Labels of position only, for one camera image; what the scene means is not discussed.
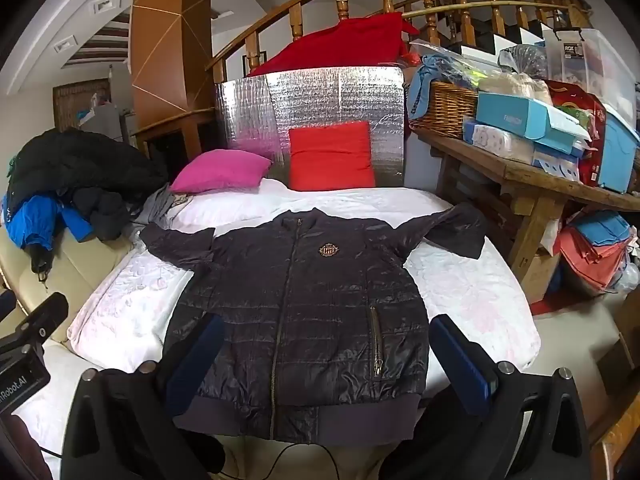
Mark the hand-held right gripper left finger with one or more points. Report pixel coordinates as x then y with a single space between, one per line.
195 360

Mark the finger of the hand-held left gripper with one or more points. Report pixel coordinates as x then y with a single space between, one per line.
45 310

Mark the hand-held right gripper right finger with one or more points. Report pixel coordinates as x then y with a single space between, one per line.
460 365

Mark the black quilted jacket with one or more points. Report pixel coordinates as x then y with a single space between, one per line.
325 310

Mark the person's left forearm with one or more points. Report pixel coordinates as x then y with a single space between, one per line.
20 450

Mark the pile of dark clothes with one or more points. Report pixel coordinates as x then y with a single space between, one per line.
75 160

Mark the cream sofa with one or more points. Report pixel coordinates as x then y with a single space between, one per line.
80 270

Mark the white blanket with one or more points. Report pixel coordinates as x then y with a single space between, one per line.
125 305

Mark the blue jacket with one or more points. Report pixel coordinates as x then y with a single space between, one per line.
35 220

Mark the grey garment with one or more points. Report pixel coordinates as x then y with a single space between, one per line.
155 207

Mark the stack of folded cloths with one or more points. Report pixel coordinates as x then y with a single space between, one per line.
595 250

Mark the pink pillow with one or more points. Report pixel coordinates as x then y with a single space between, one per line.
220 172

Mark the wooden shelf unit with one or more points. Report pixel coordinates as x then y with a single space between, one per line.
540 175

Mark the blue patterned pack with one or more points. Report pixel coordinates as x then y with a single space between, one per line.
555 162

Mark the white tissue pack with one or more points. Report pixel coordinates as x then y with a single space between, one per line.
495 142

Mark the red pillow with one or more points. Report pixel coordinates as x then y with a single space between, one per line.
330 160

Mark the teal cardboard box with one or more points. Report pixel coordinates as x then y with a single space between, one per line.
515 115

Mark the wicker basket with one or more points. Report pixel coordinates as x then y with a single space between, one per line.
445 105

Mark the blue storage bin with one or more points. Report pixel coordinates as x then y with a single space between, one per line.
617 155

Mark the wooden column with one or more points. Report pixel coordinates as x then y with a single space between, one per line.
165 60

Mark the light blue cloth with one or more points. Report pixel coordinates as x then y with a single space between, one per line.
425 80

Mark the red bag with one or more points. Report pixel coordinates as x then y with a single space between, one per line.
592 110

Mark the silver insulation panel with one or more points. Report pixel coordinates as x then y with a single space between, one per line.
325 100

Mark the clear plastic bag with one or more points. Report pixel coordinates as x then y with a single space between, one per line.
525 57

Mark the clear plastic storage box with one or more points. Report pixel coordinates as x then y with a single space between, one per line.
600 65

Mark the large red cloth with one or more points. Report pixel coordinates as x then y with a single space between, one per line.
340 45

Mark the wooden stair railing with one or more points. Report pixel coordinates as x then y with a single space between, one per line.
345 7

